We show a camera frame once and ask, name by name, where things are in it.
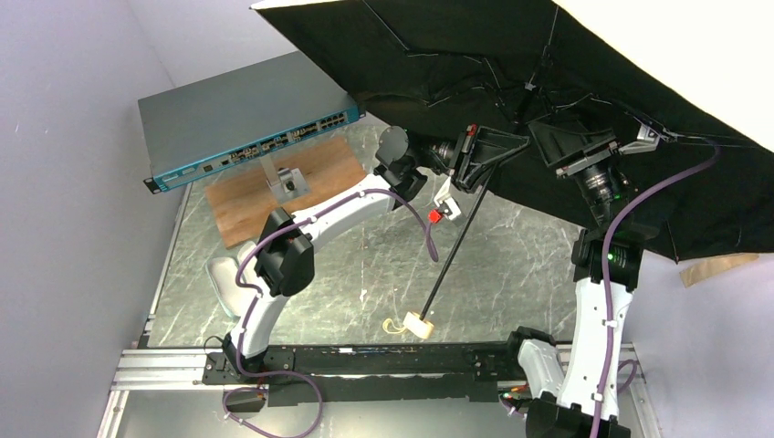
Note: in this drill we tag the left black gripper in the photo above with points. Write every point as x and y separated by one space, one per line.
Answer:
465 157

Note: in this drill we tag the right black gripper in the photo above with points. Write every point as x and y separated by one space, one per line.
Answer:
586 161

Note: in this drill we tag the mint green umbrella sleeve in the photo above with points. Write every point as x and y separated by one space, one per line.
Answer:
222 272

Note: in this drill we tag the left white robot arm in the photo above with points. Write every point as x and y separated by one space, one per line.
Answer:
282 263

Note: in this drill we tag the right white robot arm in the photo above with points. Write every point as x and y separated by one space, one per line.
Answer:
581 398

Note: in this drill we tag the wooden board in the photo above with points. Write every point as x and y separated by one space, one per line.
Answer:
242 203

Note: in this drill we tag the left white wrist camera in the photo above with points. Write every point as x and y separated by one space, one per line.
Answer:
445 205

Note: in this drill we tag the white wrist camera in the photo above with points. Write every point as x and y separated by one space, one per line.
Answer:
646 140
445 205

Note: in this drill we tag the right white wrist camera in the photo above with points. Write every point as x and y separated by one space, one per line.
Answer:
646 140

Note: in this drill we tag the grey metal bracket stand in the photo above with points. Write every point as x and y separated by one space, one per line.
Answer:
284 183

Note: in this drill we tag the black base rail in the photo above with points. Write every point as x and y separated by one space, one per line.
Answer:
294 374

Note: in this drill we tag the grey blue network switch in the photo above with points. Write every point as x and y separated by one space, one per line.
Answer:
217 123

